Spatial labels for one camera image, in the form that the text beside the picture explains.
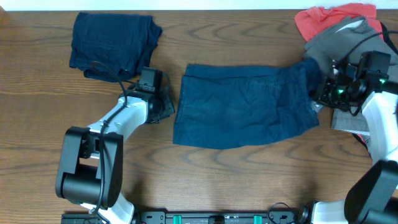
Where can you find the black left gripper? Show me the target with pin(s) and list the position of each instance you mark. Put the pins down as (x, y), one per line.
(166, 99)

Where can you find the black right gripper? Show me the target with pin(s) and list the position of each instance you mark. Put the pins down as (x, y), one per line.
(321, 94)

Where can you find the navy blue shorts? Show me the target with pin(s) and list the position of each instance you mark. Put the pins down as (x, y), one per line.
(229, 107)

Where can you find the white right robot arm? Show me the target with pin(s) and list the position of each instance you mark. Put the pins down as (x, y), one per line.
(367, 87)

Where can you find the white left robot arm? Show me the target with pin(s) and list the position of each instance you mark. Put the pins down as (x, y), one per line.
(90, 171)

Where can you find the grey shorts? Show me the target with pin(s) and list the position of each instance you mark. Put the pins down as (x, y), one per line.
(333, 44)

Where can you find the red orange shirt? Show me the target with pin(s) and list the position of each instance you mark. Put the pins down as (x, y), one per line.
(312, 21)

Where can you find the folded navy blue garment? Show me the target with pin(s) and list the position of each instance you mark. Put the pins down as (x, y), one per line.
(122, 42)

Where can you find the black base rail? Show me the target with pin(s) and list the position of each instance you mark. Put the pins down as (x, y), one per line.
(278, 214)

